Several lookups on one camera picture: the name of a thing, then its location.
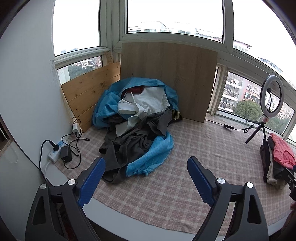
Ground beige folded garment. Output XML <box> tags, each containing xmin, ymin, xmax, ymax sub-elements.
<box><xmin>266</xmin><ymin>161</ymin><xmax>286</xmax><ymax>190</ymax></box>

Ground pink folded garment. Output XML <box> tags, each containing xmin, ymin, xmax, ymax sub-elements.
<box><xmin>271</xmin><ymin>133</ymin><xmax>295</xmax><ymax>170</ymax></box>

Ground dark folded garment stack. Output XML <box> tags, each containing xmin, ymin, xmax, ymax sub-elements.
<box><xmin>260</xmin><ymin>136</ymin><xmax>275</xmax><ymax>183</ymax></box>

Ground white power strip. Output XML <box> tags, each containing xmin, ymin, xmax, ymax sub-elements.
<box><xmin>48</xmin><ymin>141</ymin><xmax>65</xmax><ymax>163</ymax></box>

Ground black power adapter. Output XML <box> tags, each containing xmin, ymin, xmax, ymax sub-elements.
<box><xmin>60</xmin><ymin>146</ymin><xmax>72</xmax><ymax>163</ymax></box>

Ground pink plaid table cloth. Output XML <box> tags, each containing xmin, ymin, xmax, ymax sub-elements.
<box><xmin>54</xmin><ymin>114</ymin><xmax>293</xmax><ymax>236</ymax></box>

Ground dark grey garment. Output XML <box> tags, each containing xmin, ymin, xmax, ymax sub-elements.
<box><xmin>99</xmin><ymin>108</ymin><xmax>174</xmax><ymax>184</ymax></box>

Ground pine plank panel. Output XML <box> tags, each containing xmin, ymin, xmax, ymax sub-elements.
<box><xmin>61</xmin><ymin>62</ymin><xmax>120</xmax><ymax>132</ymax></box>

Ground black garment yellow stripes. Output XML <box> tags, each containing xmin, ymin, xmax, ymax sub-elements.
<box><xmin>171</xmin><ymin>109</ymin><xmax>183</xmax><ymax>122</ymax></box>

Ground large wooden board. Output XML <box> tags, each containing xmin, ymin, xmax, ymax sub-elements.
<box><xmin>120</xmin><ymin>42</ymin><xmax>218</xmax><ymax>123</ymax></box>

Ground black inline cable remote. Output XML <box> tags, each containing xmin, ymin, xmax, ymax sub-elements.
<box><xmin>223</xmin><ymin>124</ymin><xmax>234</xmax><ymax>130</ymax></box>

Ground white wall charger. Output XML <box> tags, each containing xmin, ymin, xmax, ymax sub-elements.
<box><xmin>72</xmin><ymin>123</ymin><xmax>81</xmax><ymax>137</ymax></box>

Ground ring light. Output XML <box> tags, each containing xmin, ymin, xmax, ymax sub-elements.
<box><xmin>260</xmin><ymin>75</ymin><xmax>285</xmax><ymax>119</ymax></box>

